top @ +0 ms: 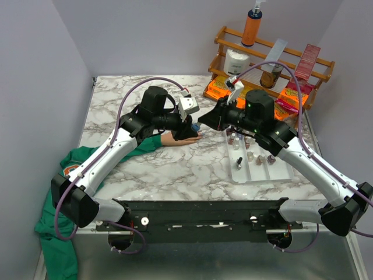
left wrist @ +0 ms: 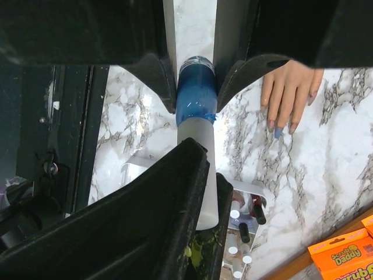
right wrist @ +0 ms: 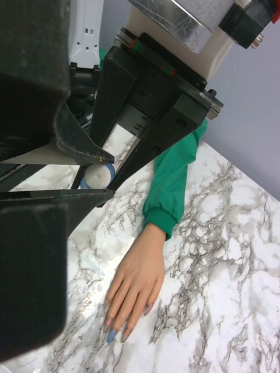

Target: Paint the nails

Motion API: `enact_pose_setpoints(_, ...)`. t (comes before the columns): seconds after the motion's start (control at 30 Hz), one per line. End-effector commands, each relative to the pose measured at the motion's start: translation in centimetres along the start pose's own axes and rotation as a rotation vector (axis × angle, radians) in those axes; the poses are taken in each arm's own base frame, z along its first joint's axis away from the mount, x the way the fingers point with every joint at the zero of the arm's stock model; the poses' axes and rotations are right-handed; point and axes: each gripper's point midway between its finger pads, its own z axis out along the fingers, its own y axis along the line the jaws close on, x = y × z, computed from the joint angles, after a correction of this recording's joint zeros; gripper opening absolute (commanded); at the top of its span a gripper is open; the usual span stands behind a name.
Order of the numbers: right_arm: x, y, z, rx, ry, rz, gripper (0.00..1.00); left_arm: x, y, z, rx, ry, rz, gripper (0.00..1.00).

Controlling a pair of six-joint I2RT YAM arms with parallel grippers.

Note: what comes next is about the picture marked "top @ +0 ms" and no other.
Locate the orange pink box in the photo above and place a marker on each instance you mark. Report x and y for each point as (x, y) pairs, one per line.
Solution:
(283, 114)
(288, 97)

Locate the pink glitter polish bottle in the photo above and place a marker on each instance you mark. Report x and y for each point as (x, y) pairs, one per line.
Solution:
(248, 142)

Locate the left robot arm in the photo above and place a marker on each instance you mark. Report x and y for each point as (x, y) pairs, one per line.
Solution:
(73, 195)

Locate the orange pink box lower right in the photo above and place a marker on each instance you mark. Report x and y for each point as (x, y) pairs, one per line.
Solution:
(283, 114)

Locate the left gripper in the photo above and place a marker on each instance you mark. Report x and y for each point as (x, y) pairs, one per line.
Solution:
(185, 129)

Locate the white jar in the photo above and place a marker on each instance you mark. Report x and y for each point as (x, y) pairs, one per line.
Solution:
(235, 62)

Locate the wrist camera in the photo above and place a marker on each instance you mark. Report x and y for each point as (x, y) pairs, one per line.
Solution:
(187, 104)
(235, 86)

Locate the green jacket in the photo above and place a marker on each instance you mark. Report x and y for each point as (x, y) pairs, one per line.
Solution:
(59, 255)

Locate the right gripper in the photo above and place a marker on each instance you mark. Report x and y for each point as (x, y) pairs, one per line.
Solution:
(216, 117)

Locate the gold glitter polish bottle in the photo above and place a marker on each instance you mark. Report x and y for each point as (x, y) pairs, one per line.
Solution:
(260, 159)

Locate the mannequin hand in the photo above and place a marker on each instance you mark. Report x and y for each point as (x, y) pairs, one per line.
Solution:
(168, 140)

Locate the white organizer tray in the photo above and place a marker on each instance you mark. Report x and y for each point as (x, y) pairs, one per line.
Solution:
(250, 164)

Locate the clear polish bottle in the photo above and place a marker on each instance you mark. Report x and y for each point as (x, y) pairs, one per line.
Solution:
(250, 156)

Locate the black cap glitter polish bottle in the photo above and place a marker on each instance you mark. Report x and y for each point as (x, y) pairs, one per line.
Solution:
(238, 163)

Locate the rose polish bottle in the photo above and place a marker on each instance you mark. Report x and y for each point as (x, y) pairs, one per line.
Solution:
(271, 159)

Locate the red tall box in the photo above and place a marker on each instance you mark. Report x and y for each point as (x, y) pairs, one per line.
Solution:
(307, 61)

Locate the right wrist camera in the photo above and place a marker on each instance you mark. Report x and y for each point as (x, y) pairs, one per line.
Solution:
(235, 86)

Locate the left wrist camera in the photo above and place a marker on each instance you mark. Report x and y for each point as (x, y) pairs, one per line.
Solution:
(187, 104)

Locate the dark glass jar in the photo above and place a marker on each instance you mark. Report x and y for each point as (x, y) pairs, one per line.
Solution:
(269, 79)

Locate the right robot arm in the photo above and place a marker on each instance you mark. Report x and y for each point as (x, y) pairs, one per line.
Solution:
(345, 202)

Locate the orange box far left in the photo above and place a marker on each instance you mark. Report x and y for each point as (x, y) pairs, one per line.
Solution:
(217, 88)

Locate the white polish bottle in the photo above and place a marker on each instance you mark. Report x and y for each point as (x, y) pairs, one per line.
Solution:
(236, 144)

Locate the blue nail polish bottle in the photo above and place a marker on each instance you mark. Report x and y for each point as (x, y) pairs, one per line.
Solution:
(196, 127)

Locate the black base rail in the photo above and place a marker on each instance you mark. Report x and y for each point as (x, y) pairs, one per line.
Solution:
(202, 221)

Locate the orange pink box upper right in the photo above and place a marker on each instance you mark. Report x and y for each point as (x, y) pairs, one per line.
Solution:
(288, 97)

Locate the orange spray bottle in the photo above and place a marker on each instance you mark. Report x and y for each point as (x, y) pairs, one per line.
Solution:
(252, 24)

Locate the red polish bottle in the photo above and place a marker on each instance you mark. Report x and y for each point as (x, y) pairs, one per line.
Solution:
(231, 138)

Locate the wooden shelf rack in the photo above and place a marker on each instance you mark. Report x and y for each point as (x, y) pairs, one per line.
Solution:
(292, 77)

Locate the grey blue tall box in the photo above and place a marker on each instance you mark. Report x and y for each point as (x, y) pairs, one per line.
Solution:
(274, 54)

